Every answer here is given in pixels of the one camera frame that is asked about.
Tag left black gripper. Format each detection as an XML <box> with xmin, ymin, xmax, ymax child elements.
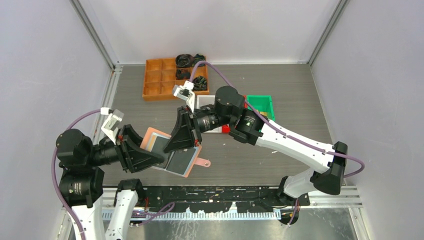
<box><xmin>86</xmin><ymin>122</ymin><xmax>164</xmax><ymax>170</ymax></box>

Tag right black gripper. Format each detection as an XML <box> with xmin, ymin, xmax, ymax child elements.
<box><xmin>163</xmin><ymin>105</ymin><xmax>234</xmax><ymax>154</ymax></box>

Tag dark grey credit card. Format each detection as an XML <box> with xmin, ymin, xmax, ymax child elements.
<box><xmin>151</xmin><ymin>136</ymin><xmax>169</xmax><ymax>154</ymax></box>

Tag tan leather card holder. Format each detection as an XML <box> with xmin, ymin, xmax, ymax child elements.
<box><xmin>140</xmin><ymin>127</ymin><xmax>211</xmax><ymax>178</ymax></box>

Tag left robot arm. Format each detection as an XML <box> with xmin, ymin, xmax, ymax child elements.
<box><xmin>53</xmin><ymin>124</ymin><xmax>165</xmax><ymax>240</ymax></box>

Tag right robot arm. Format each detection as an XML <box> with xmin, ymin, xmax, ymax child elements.
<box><xmin>163</xmin><ymin>84</ymin><xmax>347</xmax><ymax>206</ymax></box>

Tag gold cards in green bin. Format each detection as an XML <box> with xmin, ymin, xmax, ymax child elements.
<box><xmin>259</xmin><ymin>111</ymin><xmax>270</xmax><ymax>119</ymax></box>

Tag white bin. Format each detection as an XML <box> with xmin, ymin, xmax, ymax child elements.
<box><xmin>194</xmin><ymin>95</ymin><xmax>222</xmax><ymax>134</ymax></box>

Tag red bin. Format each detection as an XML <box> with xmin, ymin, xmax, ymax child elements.
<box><xmin>221</xmin><ymin>102</ymin><xmax>248</xmax><ymax>134</ymax></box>

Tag black rolled belt lower right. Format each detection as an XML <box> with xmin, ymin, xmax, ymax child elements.
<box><xmin>193</xmin><ymin>75</ymin><xmax>208</xmax><ymax>92</ymax></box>

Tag black rolled belt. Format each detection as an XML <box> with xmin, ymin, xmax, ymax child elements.
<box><xmin>192</xmin><ymin>53</ymin><xmax>206</xmax><ymax>67</ymax></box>
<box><xmin>193</xmin><ymin>75</ymin><xmax>208</xmax><ymax>92</ymax></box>
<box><xmin>175</xmin><ymin>68</ymin><xmax>191</xmax><ymax>80</ymax></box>
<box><xmin>175</xmin><ymin>54</ymin><xmax>194</xmax><ymax>69</ymax></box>

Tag black rolled belt middle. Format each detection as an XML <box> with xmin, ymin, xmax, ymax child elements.
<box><xmin>175</xmin><ymin>68</ymin><xmax>191</xmax><ymax>80</ymax></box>

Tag orange compartment tray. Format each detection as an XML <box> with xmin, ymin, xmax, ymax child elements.
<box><xmin>141</xmin><ymin>57</ymin><xmax>193</xmax><ymax>101</ymax></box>

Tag black rolled belt top left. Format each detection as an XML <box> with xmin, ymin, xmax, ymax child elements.
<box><xmin>175</xmin><ymin>54</ymin><xmax>194</xmax><ymax>69</ymax></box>

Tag black rolled belt top right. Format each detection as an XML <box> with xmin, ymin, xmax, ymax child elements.
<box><xmin>192</xmin><ymin>53</ymin><xmax>206</xmax><ymax>67</ymax></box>

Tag green bin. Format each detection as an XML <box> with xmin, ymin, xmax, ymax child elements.
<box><xmin>246</xmin><ymin>95</ymin><xmax>275</xmax><ymax>121</ymax></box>

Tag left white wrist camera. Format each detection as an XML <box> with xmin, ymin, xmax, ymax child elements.
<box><xmin>100</xmin><ymin>107</ymin><xmax>124</xmax><ymax>144</ymax></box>

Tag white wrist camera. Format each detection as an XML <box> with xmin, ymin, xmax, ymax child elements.
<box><xmin>172</xmin><ymin>80</ymin><xmax>196</xmax><ymax>111</ymax></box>
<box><xmin>100</xmin><ymin>107</ymin><xmax>124</xmax><ymax>144</ymax></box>

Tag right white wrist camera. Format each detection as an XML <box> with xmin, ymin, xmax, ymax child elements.
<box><xmin>172</xmin><ymin>80</ymin><xmax>196</xmax><ymax>111</ymax></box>

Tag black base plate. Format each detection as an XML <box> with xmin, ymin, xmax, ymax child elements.
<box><xmin>136</xmin><ymin>185</ymin><xmax>295</xmax><ymax>213</ymax></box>

